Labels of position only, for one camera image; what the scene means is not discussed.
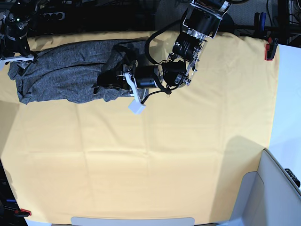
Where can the white plastic tray edge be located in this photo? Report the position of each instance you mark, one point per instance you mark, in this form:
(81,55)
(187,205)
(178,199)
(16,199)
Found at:
(77,221)

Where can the grey long-sleeve T-shirt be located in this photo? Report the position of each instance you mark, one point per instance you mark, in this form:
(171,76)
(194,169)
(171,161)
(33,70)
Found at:
(70,71)

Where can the red black clamp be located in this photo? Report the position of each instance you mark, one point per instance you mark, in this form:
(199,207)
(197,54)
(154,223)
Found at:
(22,213)
(271,48)

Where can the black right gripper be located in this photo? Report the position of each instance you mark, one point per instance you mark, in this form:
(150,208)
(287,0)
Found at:
(16,47)

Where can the red black clamp right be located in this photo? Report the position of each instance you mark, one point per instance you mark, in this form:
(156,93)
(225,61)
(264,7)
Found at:
(271,48)

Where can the black power strip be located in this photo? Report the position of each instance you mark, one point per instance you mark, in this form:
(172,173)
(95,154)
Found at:
(50,16)

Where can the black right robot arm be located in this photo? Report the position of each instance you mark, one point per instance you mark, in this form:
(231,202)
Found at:
(15,16)

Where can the red black clamp left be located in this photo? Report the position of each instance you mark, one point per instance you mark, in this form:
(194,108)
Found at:
(22,213)

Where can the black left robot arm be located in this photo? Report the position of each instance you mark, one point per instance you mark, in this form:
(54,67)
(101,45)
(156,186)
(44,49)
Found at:
(200,21)

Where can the white cardboard box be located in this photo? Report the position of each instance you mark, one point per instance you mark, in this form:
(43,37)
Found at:
(267,197)

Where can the yellow table cloth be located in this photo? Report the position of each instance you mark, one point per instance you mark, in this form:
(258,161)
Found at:
(184,156)

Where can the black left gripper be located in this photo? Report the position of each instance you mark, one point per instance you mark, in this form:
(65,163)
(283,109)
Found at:
(141,76)

